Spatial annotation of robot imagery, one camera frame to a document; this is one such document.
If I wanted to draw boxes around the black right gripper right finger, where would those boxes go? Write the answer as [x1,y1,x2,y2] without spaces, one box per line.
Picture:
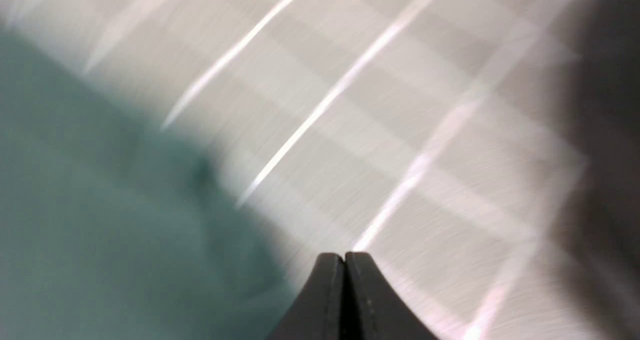
[343,252,437,340]

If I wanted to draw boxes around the grey checked tablecloth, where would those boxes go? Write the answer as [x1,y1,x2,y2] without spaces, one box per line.
[0,0,639,340]

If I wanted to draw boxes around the green long-sleeved shirt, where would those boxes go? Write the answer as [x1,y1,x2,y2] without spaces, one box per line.
[0,30,295,340]

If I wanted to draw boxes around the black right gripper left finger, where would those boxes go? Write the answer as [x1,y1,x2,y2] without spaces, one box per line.
[267,252,345,340]

